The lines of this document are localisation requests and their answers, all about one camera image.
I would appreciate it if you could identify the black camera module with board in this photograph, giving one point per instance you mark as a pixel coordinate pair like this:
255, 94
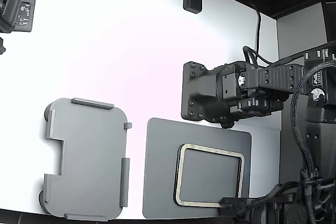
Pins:
25, 14

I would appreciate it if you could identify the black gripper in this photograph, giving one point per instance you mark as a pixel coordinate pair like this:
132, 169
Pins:
262, 213

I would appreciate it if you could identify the black bracket piece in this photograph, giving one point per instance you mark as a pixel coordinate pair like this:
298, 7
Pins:
2, 47

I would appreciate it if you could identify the gray flat base plate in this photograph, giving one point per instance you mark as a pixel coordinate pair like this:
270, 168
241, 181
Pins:
160, 169

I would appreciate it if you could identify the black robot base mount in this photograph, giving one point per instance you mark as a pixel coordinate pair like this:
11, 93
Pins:
199, 93

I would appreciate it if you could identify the dark frame stack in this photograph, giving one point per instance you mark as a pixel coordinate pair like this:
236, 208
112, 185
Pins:
174, 182

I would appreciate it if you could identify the gray box with edge lips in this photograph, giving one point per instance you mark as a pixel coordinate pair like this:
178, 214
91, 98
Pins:
89, 155

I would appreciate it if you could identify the beige rectangular frame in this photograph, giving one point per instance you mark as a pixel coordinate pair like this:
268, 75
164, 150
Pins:
199, 204

